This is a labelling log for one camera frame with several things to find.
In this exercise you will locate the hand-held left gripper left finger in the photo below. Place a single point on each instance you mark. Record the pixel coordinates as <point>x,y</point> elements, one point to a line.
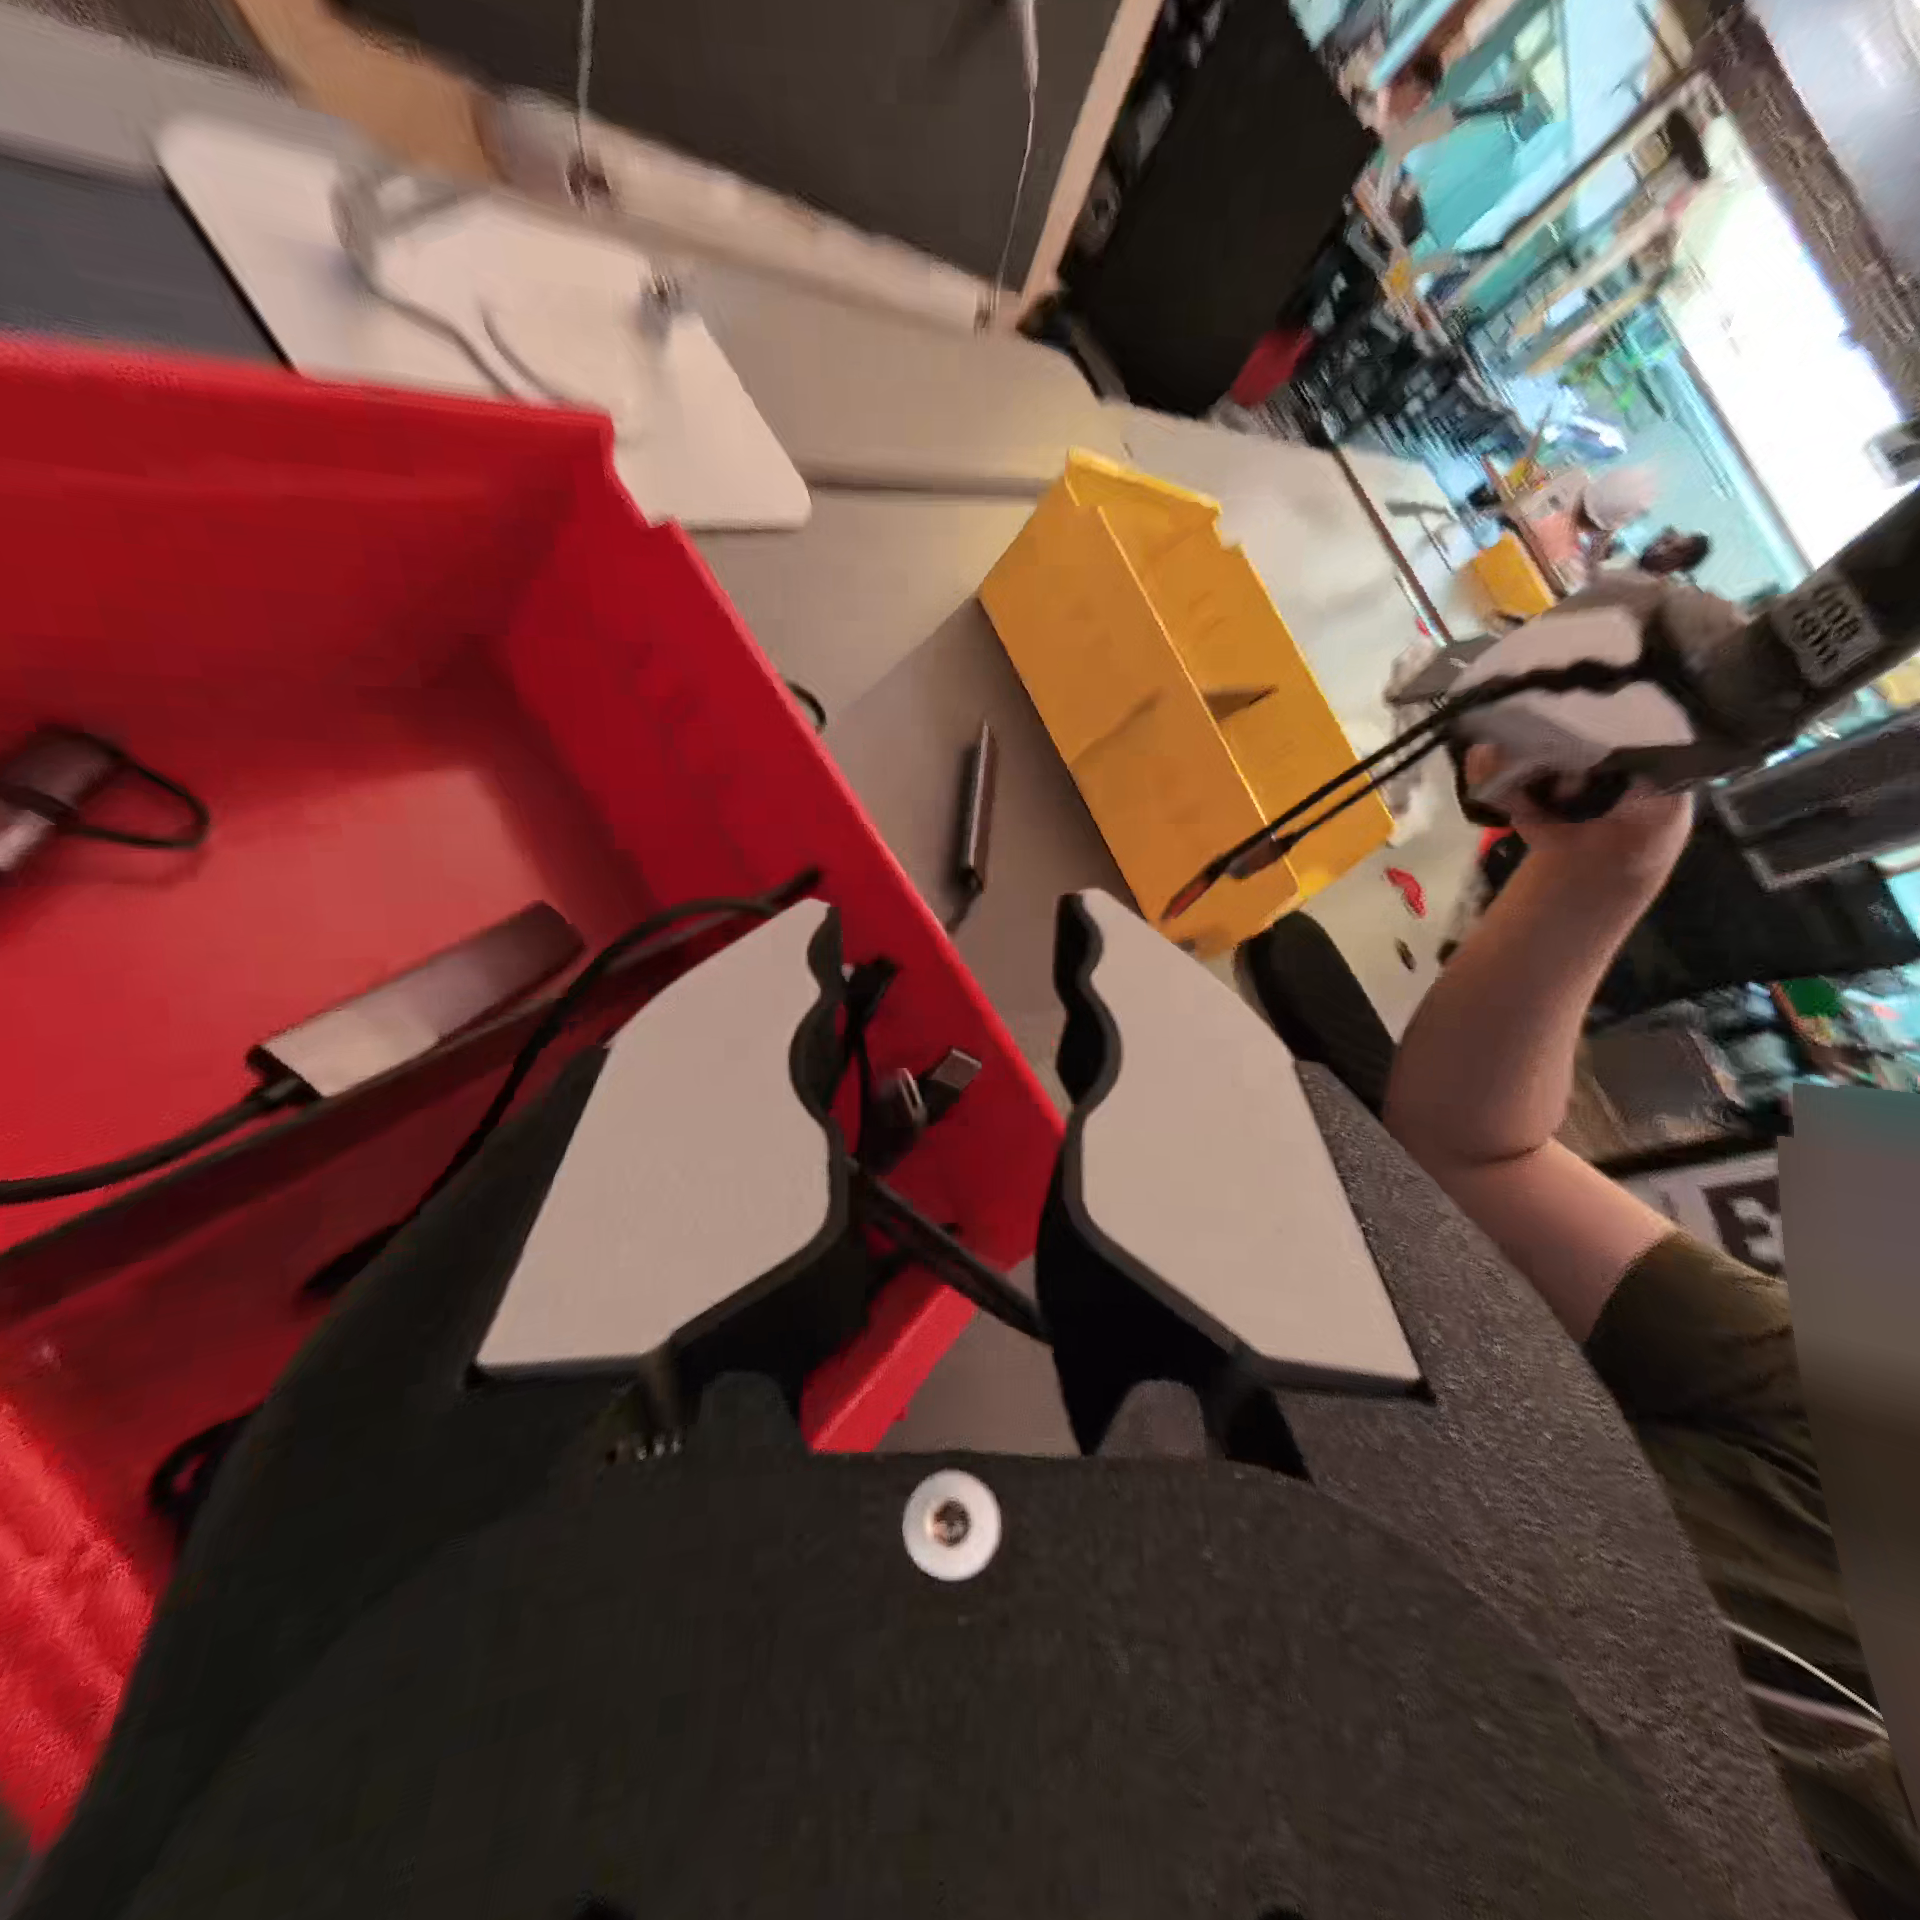
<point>675,1172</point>

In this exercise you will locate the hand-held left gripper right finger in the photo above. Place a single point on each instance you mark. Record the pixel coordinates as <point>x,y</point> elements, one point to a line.
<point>1215,1186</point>

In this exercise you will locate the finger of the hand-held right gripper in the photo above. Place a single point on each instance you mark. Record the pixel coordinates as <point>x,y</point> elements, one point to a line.
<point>1559,645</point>
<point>1575,735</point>

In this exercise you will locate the grey USB hub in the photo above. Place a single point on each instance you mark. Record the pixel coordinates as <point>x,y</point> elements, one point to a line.
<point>975,811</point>
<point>405,998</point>

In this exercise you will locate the red plastic bin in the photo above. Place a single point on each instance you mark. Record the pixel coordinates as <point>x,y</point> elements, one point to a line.
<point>376,600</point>

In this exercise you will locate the person's right hand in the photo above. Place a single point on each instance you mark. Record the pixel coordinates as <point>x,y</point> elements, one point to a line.
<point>1605,850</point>

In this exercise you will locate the yellow plastic bin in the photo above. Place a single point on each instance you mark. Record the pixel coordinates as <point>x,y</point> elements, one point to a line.
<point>1141,676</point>
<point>1511,579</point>

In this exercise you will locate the white hard hat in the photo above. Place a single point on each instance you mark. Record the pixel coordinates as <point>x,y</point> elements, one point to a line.
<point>1622,500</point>

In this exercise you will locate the black wrist rest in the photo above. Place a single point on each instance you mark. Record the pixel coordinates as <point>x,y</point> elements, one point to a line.
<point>1319,1005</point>

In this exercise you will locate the small red bin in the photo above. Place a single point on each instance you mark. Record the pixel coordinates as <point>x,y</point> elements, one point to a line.
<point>1271,368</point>

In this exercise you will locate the black framed sign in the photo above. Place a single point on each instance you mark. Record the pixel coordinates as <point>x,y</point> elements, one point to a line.
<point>1711,1215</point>

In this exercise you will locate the olive shirt sleeve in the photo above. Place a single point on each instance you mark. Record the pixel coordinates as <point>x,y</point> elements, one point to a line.
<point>1694,1395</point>

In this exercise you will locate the grey divider plate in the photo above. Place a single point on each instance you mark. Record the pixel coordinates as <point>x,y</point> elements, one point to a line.
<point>150,1231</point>

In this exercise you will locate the black office chair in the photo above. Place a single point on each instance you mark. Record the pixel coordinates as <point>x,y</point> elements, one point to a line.
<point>1215,195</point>

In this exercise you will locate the white stand base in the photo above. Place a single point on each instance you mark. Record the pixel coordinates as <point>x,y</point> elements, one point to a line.
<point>599,330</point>

